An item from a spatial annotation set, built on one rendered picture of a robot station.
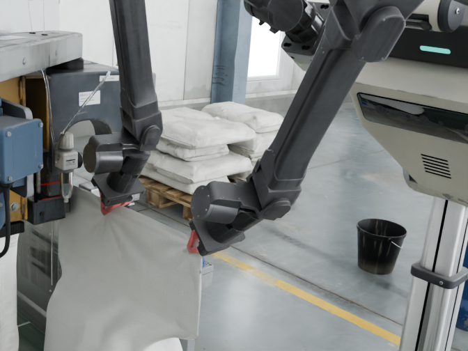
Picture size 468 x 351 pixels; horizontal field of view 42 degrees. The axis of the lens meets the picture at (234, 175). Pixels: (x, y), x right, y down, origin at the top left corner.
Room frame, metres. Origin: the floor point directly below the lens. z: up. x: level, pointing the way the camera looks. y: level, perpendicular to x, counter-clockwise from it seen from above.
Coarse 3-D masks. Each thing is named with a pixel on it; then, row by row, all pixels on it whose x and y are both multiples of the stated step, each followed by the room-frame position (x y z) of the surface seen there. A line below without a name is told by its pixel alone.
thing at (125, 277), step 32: (64, 224) 1.36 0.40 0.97; (96, 224) 1.27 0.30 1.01; (128, 224) 1.20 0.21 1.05; (160, 224) 1.13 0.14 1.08; (64, 256) 1.36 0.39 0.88; (96, 256) 1.27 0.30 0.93; (128, 256) 1.19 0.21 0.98; (160, 256) 1.13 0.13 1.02; (192, 256) 1.07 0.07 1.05; (64, 288) 1.30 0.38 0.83; (96, 288) 1.25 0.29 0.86; (128, 288) 1.19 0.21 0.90; (160, 288) 1.12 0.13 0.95; (192, 288) 1.06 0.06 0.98; (64, 320) 1.25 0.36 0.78; (96, 320) 1.19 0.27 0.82; (128, 320) 1.15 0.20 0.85; (160, 320) 1.12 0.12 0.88; (192, 320) 1.06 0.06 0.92
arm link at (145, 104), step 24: (120, 0) 1.06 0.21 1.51; (144, 0) 1.08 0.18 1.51; (120, 24) 1.07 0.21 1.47; (144, 24) 1.10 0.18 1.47; (120, 48) 1.10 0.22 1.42; (144, 48) 1.11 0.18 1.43; (120, 72) 1.12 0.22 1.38; (144, 72) 1.12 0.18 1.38; (120, 96) 1.16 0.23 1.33; (144, 96) 1.13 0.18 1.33; (144, 120) 1.14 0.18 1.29
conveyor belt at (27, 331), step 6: (18, 318) 1.88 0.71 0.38; (24, 318) 1.89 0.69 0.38; (18, 324) 1.85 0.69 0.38; (24, 324) 1.85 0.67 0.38; (30, 324) 1.86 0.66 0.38; (18, 330) 1.81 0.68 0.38; (24, 330) 1.81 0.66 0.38; (30, 330) 1.82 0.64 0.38; (36, 330) 1.82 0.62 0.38; (24, 336) 1.78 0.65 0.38; (30, 336) 1.78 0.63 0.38; (36, 336) 1.78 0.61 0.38; (42, 336) 1.79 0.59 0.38; (24, 342) 1.75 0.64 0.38; (30, 342) 1.75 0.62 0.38; (36, 342) 1.75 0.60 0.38; (42, 342) 1.75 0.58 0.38; (18, 348) 1.71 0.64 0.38; (24, 348) 1.71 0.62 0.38; (30, 348) 1.71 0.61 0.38; (36, 348) 1.72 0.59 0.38; (42, 348) 1.72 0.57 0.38
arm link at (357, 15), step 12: (348, 0) 0.73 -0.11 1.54; (360, 0) 0.71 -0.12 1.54; (372, 0) 0.70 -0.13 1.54; (384, 0) 0.69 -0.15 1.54; (396, 0) 0.70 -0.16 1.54; (408, 0) 0.70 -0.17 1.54; (420, 0) 0.71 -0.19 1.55; (456, 0) 0.75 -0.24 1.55; (360, 12) 0.70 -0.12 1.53; (372, 12) 0.70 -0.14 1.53; (408, 12) 0.71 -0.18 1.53; (360, 24) 0.71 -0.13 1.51
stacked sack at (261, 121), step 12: (204, 108) 4.87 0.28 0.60; (216, 108) 4.83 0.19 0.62; (228, 108) 4.83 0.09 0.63; (240, 108) 4.89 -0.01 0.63; (252, 108) 4.94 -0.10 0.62; (240, 120) 4.61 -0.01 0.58; (252, 120) 4.56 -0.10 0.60; (264, 120) 4.62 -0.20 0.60; (276, 120) 4.73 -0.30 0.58; (264, 132) 4.62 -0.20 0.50
